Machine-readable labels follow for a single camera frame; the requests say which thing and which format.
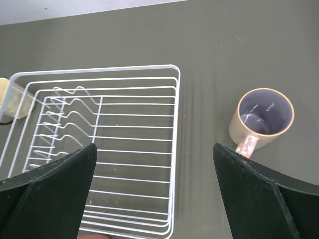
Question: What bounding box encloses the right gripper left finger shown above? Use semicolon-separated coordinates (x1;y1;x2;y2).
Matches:
0;143;97;239

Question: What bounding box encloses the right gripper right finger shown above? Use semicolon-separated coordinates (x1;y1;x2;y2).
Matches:
213;143;319;239

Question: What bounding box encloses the cream mug black handle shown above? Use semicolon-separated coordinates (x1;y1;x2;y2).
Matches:
0;83;36;125

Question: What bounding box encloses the white wire dish rack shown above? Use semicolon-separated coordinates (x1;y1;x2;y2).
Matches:
0;64;181;239

